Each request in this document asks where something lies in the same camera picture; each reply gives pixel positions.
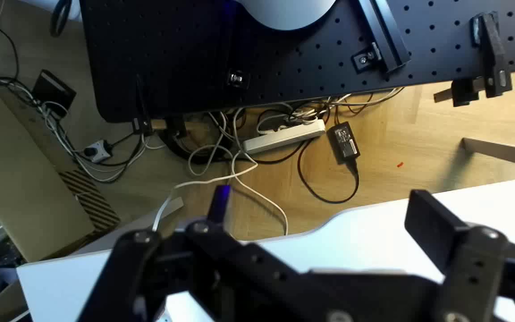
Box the grey round robot base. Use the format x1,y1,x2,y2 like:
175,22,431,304
236,0,338,32

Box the white wall plug adapter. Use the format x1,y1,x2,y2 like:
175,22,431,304
81,140,115,165

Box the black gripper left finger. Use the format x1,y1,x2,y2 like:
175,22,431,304
77,220,308,322

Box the black adapter cable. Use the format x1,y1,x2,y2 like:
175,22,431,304
295,140,361,206

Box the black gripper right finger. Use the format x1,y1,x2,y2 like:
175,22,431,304
404,188,515,322

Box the small black box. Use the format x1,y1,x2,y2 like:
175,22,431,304
30,68,79,113

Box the beige vented computer case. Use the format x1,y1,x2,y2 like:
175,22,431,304
0,75,123,265

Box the black perforated mounting table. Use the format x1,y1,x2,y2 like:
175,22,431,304
79,0,515,124

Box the black long rail clamp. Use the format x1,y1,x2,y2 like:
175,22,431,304
351,0,415,77

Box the black table clamp bracket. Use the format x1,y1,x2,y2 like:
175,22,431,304
433,11,515,109

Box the white floor power strip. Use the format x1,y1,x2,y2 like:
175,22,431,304
241,118,329,157

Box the white floor cable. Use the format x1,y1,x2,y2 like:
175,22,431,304
150,109,290,236

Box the black power adapter brick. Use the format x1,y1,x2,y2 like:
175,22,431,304
326,122,363,166

